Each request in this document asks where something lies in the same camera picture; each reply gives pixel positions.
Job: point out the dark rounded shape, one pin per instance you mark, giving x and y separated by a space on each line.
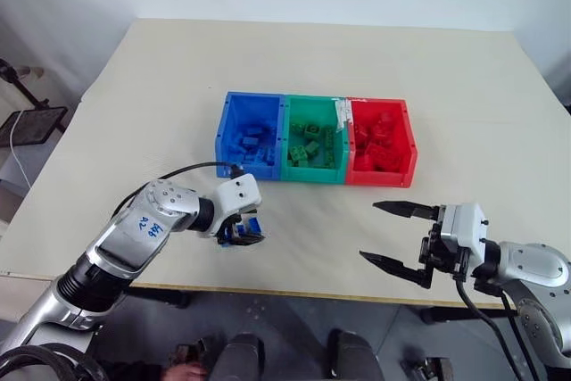
352 356
243 356

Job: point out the black mesh tray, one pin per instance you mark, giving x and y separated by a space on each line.
33 124

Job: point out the dark mechanical foot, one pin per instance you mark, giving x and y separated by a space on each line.
196 352
428 370

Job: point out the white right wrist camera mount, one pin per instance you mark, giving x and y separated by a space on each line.
464 225

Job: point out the white tape strip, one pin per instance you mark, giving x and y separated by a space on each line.
342 113

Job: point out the black tripod stand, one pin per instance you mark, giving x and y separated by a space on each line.
20 86

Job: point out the green toy building block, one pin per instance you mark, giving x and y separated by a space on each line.
312 130
330 158
311 148
298 154
329 136

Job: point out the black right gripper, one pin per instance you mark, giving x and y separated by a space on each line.
435 249

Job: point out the red toy building block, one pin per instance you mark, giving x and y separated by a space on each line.
384 135
364 162
389 160
361 136

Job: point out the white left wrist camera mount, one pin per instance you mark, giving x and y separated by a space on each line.
236 191

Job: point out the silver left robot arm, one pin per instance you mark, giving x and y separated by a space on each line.
120 238

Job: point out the red plastic bin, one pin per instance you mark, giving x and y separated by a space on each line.
379 178

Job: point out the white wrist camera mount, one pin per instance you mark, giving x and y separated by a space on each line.
464 225
236 191

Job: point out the blue plastic bin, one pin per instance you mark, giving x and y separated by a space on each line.
225 131

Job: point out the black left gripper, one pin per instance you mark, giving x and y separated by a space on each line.
235 218

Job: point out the blue toy building block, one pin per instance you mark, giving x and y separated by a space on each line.
250 226
254 130
247 141
265 157

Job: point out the black table frame bar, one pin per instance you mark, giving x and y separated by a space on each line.
464 313

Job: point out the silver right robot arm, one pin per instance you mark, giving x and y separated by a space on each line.
535 265

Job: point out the green plastic bin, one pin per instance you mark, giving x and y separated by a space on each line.
312 173

